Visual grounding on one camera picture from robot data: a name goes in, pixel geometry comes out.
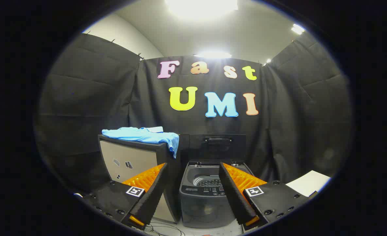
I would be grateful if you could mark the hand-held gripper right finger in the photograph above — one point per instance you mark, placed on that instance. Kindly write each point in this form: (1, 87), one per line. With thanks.
(234, 193)

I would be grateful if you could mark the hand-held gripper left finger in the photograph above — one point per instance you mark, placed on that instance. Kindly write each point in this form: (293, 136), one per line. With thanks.
(154, 193)

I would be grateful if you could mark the grey washing machine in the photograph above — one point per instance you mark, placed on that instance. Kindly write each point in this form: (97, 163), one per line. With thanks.
(203, 206)

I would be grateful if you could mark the light blue polo shirt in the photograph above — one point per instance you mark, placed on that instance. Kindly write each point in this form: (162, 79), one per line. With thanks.
(141, 134)

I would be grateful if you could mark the grey cabinet with black top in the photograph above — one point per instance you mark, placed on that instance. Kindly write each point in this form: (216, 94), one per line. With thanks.
(131, 157)

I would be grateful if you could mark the black backdrop cloth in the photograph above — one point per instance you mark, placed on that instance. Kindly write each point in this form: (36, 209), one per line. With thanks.
(92, 98)

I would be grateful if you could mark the long ceiling light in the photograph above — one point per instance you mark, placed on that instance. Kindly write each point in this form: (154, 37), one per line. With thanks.
(213, 54)

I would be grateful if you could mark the small ceiling light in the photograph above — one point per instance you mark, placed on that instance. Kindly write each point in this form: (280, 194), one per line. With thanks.
(297, 29)

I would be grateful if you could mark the large ceiling light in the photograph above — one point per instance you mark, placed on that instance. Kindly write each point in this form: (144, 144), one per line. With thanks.
(201, 6)

